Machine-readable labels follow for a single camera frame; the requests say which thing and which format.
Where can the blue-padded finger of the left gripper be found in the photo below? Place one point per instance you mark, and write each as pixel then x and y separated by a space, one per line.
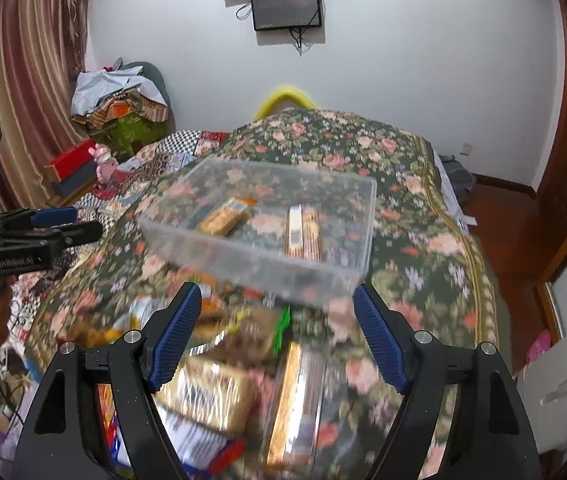
pixel 39 218

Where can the grey bag on floor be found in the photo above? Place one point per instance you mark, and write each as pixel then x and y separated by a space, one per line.
pixel 462 181

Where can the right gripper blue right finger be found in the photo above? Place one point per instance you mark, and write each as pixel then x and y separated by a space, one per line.
pixel 388 336

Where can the clear plastic storage bin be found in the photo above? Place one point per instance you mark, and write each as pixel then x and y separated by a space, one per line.
pixel 252 255

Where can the red box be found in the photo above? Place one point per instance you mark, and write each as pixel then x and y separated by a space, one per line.
pixel 64 165

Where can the green floral bedspread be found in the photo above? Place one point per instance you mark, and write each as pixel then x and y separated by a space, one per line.
pixel 424 264

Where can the blue white cracker packet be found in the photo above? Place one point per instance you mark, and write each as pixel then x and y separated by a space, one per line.
pixel 203 452

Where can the long gold-edged cake packet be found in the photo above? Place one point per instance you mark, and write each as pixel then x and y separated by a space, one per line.
pixel 295 431

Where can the yellow curved tube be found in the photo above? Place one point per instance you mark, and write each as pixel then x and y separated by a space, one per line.
pixel 281 98

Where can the striped red curtain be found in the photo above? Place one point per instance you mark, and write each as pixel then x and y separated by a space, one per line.
pixel 42 51

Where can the orange snack bar packet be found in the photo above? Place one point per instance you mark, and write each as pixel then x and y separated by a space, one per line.
pixel 227 216

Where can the patchwork checkered quilt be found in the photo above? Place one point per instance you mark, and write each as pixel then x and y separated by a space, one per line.
pixel 106 205

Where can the clear gold cake packet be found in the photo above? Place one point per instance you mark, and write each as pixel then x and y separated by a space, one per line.
pixel 302 234

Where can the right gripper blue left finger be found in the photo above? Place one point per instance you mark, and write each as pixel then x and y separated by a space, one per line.
pixel 167 333

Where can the brown bread packet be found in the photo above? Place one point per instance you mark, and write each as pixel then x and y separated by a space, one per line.
pixel 246 335

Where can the pink plush toy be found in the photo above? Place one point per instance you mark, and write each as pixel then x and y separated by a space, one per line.
pixel 106 163

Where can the bread slice packet with barcode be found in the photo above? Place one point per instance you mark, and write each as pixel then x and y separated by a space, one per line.
pixel 214 395

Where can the pile of clothes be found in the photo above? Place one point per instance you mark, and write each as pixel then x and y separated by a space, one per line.
pixel 125 109

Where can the small wall monitor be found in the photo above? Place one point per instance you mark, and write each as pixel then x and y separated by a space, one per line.
pixel 286 14

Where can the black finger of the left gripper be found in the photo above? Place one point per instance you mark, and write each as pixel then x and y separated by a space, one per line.
pixel 78 234

